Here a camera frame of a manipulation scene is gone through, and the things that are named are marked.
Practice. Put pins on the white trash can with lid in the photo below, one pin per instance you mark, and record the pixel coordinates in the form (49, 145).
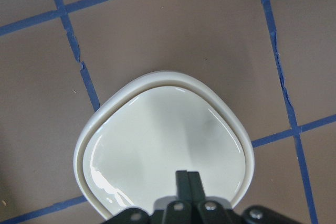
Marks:
(130, 149)

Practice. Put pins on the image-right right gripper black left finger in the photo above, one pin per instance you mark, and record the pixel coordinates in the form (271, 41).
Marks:
(182, 185)

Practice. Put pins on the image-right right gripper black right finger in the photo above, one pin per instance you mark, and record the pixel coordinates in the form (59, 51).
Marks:
(196, 190)

